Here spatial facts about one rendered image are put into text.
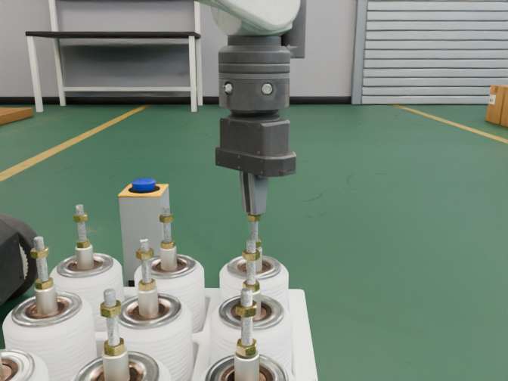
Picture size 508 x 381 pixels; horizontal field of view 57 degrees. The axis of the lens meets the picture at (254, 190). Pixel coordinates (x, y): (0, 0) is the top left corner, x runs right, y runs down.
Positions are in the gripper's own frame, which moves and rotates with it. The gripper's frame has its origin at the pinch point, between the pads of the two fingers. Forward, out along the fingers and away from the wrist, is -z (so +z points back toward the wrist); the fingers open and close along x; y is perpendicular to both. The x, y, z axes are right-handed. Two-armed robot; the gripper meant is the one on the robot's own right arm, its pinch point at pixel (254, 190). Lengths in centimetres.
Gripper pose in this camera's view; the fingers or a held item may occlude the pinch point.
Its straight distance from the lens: 62.0
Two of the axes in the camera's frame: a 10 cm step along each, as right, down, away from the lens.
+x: -7.2, -1.9, 6.7
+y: -6.9, 2.0, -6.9
